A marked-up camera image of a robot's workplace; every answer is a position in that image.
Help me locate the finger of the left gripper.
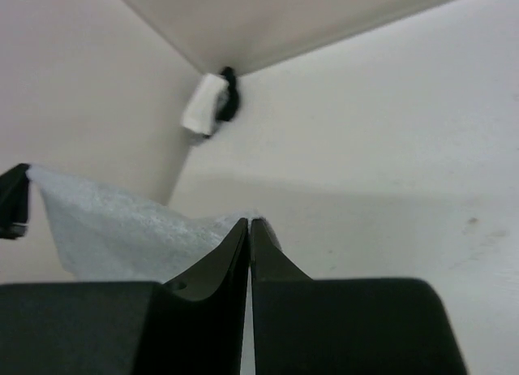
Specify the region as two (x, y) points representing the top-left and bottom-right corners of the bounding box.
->
(0, 163), (30, 239)

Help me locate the folded white tank top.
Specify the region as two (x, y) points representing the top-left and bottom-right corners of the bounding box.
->
(181, 74), (228, 136)

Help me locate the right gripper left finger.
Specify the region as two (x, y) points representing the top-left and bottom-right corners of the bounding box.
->
(1, 219), (248, 374)

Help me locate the grey tank top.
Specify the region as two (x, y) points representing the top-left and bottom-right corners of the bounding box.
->
(27, 165), (260, 282)

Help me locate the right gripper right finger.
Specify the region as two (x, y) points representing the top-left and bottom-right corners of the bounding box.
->
(250, 219), (467, 374)

